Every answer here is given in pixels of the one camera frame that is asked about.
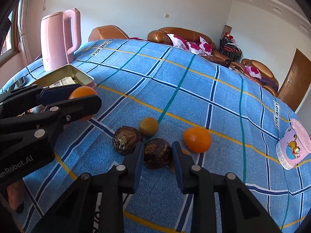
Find orange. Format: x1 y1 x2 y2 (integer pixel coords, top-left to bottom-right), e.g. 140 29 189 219
66 86 101 121
183 127 212 153

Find small yellow-brown fruit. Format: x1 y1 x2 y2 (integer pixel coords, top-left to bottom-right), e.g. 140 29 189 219
139 117 159 137

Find blue plaid tablecloth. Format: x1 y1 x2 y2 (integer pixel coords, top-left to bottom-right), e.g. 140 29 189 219
17 39 310 232

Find pink metal tin box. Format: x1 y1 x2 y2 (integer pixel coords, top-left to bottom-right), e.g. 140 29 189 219
24 63 98 117

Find pink electric kettle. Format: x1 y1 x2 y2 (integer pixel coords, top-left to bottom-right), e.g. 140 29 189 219
40 8 82 72

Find pink cartoon mug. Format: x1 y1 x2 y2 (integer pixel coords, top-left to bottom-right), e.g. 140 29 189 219
276 119 310 170

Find floral pillow on armchair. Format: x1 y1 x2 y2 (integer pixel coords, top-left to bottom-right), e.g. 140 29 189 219
245 65 261 79

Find brown leather armchair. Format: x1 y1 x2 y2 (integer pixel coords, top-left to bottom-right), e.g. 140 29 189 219
230 58 279 97

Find floral pillow on sofa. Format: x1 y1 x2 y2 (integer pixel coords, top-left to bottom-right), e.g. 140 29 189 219
168 34 212 56

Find brown leather seat near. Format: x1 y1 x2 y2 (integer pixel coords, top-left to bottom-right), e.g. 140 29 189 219
89 25 129 42

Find stacked dark chairs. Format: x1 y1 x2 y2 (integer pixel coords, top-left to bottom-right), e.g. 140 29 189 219
219 32 242 62

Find long brown leather sofa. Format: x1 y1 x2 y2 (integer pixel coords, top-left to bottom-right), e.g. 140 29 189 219
147 26 231 67

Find brown wooden door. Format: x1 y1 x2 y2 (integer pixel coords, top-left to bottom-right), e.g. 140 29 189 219
278 49 310 111

